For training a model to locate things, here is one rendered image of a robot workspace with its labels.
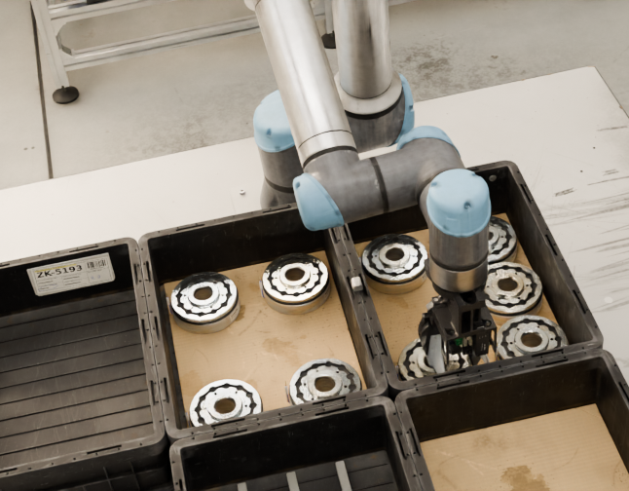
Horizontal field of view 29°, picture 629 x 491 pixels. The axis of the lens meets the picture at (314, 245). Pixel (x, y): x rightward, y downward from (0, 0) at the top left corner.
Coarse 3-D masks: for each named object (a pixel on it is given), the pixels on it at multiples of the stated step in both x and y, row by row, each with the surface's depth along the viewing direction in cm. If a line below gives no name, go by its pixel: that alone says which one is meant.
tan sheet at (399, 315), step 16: (432, 288) 187; (384, 304) 186; (400, 304) 185; (416, 304) 185; (544, 304) 183; (384, 320) 184; (400, 320) 183; (416, 320) 183; (400, 336) 181; (416, 336) 181; (400, 352) 179
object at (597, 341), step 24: (480, 168) 191; (504, 168) 191; (528, 192) 186; (552, 240) 178; (576, 288) 171; (384, 336) 168; (600, 336) 165; (384, 360) 165; (504, 360) 163; (528, 360) 163; (408, 384) 162
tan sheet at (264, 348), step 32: (320, 256) 194; (256, 288) 190; (256, 320) 186; (288, 320) 185; (320, 320) 185; (192, 352) 182; (224, 352) 182; (256, 352) 181; (288, 352) 181; (320, 352) 180; (352, 352) 180; (192, 384) 178; (256, 384) 177; (288, 384) 176
